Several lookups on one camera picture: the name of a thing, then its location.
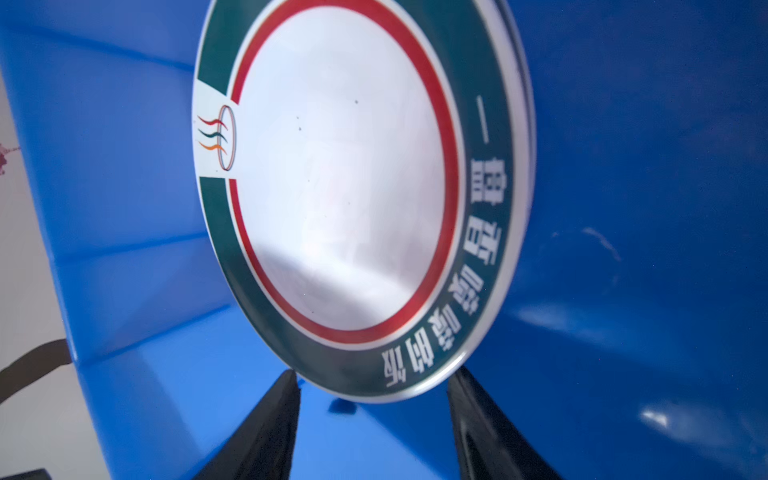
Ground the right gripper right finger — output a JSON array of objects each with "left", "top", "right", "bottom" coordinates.
[{"left": 447, "top": 367, "right": 560, "bottom": 480}]

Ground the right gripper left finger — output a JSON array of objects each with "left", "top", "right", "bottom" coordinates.
[{"left": 195, "top": 370, "right": 301, "bottom": 479}]

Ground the white plate green rim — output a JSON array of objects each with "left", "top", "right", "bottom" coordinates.
[{"left": 192, "top": 1, "right": 536, "bottom": 403}]

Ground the blue plastic bin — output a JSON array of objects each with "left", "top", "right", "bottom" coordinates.
[{"left": 1, "top": 1, "right": 767, "bottom": 479}]

